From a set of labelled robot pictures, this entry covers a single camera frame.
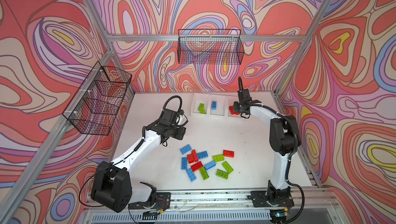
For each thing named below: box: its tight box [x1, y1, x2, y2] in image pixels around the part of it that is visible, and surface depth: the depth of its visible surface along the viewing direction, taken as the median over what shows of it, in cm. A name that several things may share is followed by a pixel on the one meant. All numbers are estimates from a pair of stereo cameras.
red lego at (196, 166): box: [190, 161, 204, 172], surface depth 86 cm
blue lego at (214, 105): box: [211, 101, 218, 110], surface depth 110 cm
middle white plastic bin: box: [208, 93, 229, 120], surface depth 110 cm
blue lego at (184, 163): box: [180, 156, 188, 170], surface depth 85 cm
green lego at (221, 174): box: [215, 168, 229, 180], surface depth 82 cm
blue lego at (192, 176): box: [186, 167, 197, 183], surface depth 82 cm
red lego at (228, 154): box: [222, 149, 235, 158], surface depth 89 cm
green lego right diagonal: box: [221, 161, 234, 174], surface depth 86 cm
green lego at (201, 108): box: [198, 103, 206, 115], surface depth 110 cm
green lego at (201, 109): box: [198, 104, 207, 115], surface depth 110 cm
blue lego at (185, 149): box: [179, 144, 192, 155], surface depth 91 cm
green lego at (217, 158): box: [211, 154, 225, 163], surface depth 88 cm
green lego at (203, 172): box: [199, 166, 210, 181], surface depth 82 cm
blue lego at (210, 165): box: [205, 160, 217, 171], surface depth 85 cm
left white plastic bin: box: [190, 92, 212, 119], surface depth 109 cm
